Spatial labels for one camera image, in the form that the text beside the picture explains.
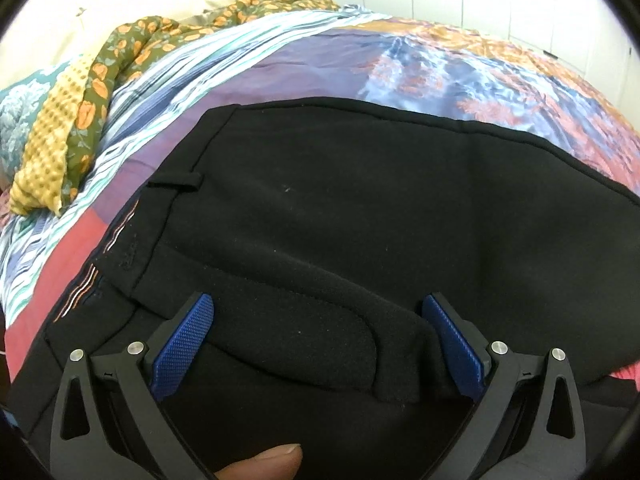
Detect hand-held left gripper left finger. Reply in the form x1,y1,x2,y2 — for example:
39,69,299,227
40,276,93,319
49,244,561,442
49,292,216,480

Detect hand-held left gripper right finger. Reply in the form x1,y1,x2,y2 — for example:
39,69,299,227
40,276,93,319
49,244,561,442
421,291,587,480

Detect black pants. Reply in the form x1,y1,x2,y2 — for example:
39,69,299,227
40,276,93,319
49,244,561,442
7,96,640,480

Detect person's left hand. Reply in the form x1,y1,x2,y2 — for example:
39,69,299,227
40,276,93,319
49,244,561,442
212,442,304,480

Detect yellow dotted cloth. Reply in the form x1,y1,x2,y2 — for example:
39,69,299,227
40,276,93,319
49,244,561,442
9,52,98,217

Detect teal floral pillow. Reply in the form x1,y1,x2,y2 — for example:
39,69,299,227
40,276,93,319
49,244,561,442
0,60,71,191

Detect green orange floral cloth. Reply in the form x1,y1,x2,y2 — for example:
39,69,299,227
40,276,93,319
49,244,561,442
67,0,341,201

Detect printed bedsheet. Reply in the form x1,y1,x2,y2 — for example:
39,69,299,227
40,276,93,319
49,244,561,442
0,2,640,386

